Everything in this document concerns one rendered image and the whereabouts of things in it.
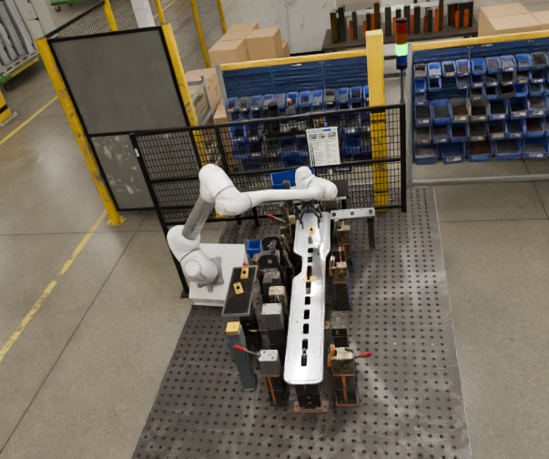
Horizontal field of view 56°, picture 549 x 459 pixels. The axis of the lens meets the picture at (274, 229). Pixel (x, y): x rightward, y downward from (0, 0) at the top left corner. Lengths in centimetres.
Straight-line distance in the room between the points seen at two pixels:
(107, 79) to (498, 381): 398
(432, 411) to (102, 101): 389
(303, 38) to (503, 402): 720
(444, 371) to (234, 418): 111
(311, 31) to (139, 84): 502
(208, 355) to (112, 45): 291
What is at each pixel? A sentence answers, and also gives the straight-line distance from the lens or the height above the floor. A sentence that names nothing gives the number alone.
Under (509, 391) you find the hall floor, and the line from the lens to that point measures 376.
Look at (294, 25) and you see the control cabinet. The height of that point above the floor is 58.
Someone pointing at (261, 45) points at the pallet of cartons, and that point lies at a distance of 734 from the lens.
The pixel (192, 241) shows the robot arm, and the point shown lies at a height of 118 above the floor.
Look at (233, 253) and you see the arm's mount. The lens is 331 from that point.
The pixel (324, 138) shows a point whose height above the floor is 136.
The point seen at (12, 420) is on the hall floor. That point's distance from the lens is 441.
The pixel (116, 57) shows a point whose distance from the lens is 493.
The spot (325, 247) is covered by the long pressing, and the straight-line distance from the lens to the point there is 317.
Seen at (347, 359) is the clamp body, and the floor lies 106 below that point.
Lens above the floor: 297
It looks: 36 degrees down
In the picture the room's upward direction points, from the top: 11 degrees counter-clockwise
